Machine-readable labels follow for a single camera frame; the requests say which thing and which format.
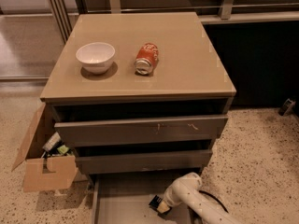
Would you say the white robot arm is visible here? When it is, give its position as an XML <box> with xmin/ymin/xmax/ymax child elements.
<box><xmin>156</xmin><ymin>172</ymin><xmax>242</xmax><ymax>224</ymax></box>

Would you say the grey drawer cabinet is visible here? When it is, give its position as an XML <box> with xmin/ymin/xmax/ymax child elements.
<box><xmin>39</xmin><ymin>11</ymin><xmax>237</xmax><ymax>185</ymax></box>

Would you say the grey drawer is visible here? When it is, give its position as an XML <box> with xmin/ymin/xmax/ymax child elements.
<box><xmin>76</xmin><ymin>150</ymin><xmax>212</xmax><ymax>175</ymax></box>
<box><xmin>91</xmin><ymin>170</ymin><xmax>196</xmax><ymax>224</ymax></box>
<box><xmin>55</xmin><ymin>115</ymin><xmax>228</xmax><ymax>147</ymax></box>

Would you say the small dark floor object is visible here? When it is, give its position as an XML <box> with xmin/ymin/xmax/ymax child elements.
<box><xmin>278</xmin><ymin>98</ymin><xmax>295</xmax><ymax>116</ymax></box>

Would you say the green packet in box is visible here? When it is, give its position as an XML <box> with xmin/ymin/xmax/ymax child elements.
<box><xmin>57</xmin><ymin>145</ymin><xmax>69</xmax><ymax>155</ymax></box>

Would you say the white bowl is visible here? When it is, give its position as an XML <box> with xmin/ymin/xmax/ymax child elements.
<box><xmin>76</xmin><ymin>42</ymin><xmax>116</xmax><ymax>74</ymax></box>

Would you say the dark blue snack bar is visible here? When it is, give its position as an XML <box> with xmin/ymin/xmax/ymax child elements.
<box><xmin>149</xmin><ymin>195</ymin><xmax>163</xmax><ymax>209</ymax></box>

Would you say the top grey drawer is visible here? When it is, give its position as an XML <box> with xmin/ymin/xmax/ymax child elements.
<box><xmin>55</xmin><ymin>115</ymin><xmax>228</xmax><ymax>147</ymax></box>

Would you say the black floor cable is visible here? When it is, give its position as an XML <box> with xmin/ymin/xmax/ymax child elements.
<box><xmin>199</xmin><ymin>189</ymin><xmax>230</xmax><ymax>214</ymax></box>

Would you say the red soda can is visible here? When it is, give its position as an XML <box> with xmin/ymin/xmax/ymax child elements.
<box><xmin>135</xmin><ymin>43</ymin><xmax>159</xmax><ymax>76</ymax></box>

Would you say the metal railing frame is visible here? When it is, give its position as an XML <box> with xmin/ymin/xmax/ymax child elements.
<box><xmin>49</xmin><ymin>0</ymin><xmax>299</xmax><ymax>39</ymax></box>

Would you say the brown cardboard box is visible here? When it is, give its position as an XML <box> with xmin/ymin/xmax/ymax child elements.
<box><xmin>12</xmin><ymin>105</ymin><xmax>78</xmax><ymax>192</ymax></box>

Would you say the bottom grey drawer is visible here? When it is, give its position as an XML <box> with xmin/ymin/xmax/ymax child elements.
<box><xmin>91</xmin><ymin>170</ymin><xmax>196</xmax><ymax>224</ymax></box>

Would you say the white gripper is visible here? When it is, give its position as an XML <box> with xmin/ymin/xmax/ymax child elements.
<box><xmin>157</xmin><ymin>184</ymin><xmax>181</xmax><ymax>214</ymax></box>

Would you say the white packet in box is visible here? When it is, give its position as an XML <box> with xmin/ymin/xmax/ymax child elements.
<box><xmin>43</xmin><ymin>133</ymin><xmax>61</xmax><ymax>152</ymax></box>

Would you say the middle grey drawer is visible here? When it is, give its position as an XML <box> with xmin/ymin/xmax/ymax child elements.
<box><xmin>76</xmin><ymin>150</ymin><xmax>212</xmax><ymax>175</ymax></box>

